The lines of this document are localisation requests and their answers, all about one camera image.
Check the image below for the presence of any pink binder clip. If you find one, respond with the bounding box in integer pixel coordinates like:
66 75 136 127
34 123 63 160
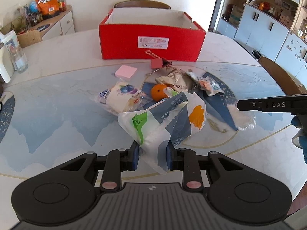
145 50 172 76

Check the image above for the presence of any cardboard box with plant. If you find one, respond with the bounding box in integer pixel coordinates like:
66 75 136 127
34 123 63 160
14 14 43 48

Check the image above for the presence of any pink sticky note pad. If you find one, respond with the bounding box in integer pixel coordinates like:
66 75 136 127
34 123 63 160
115 65 137 79

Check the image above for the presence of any red lidded jar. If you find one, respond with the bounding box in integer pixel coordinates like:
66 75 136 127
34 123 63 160
57 0 66 12

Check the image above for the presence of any small white snack wrapper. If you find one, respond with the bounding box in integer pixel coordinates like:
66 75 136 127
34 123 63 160
186 71 225 96

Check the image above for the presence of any brown wooden chair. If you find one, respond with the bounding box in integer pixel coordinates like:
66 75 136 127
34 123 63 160
258 57 306 96
113 0 171 9

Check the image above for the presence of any silver foil snack bag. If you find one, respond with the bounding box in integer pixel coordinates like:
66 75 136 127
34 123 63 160
155 67 196 92

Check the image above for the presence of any red cardboard shoe box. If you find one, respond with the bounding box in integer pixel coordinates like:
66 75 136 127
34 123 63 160
98 8 206 62

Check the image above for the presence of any brown wooden chair behind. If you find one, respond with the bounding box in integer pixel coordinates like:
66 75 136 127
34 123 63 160
113 0 171 9

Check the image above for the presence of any white blue wall cabinet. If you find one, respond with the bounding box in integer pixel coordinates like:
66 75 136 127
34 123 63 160
214 0 306 87

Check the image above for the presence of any clear plastic bag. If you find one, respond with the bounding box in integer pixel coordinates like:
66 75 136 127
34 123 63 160
223 102 256 130

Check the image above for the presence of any orange mandarin fruit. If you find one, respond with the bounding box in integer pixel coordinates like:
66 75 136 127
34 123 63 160
150 84 168 102

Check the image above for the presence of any orange snack bag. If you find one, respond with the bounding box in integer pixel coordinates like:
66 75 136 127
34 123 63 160
35 0 60 19

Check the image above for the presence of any brown wooden chair right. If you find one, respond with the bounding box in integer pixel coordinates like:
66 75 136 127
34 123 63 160
258 57 306 96

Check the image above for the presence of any blueberry bread package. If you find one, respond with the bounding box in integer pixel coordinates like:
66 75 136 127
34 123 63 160
95 81 152 116

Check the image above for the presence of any white sideboard cabinet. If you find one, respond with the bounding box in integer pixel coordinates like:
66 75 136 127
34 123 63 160
30 5 75 40

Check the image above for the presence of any blue gloved right hand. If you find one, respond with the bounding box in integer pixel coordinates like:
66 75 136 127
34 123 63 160
291 116 307 163

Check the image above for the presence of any glass jar on table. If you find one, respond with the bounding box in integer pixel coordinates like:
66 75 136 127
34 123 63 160
2 30 28 73

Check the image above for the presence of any white blue tissue pack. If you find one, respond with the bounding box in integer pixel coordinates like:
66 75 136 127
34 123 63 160
118 92 206 174

